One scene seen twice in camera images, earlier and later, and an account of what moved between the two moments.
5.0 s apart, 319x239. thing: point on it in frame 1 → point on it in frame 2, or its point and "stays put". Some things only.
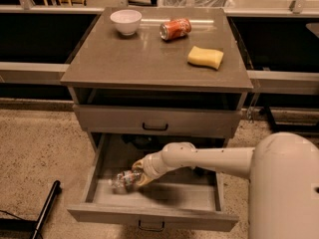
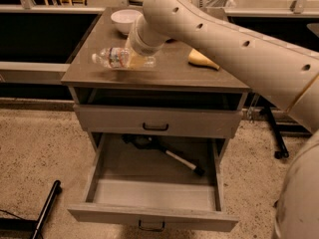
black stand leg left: [45, 211] stays put
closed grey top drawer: [159, 120] stays put
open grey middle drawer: [179, 200] stays put
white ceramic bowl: [127, 21] stays put
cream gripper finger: [141, 181] → [137, 61]
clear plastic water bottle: [125, 181] → [124, 58]
